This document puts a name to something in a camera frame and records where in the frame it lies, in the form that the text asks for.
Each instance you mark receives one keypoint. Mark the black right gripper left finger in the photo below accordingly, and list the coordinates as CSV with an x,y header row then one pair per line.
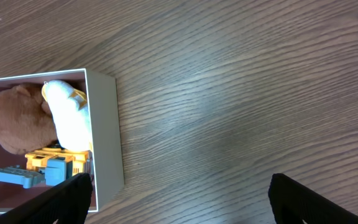
x,y
65,203

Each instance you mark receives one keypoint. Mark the white square cardboard box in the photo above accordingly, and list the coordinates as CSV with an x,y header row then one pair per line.
x,y
107,170

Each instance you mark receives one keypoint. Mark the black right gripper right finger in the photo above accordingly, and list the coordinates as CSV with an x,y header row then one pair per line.
x,y
293,203

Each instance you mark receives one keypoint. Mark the yellow toy truck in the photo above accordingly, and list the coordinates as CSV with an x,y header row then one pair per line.
x,y
48,166

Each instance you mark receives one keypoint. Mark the white plush duck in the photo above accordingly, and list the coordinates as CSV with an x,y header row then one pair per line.
x,y
70,113

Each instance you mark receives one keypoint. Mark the brown plush toy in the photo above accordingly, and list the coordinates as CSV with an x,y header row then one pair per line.
x,y
26,122

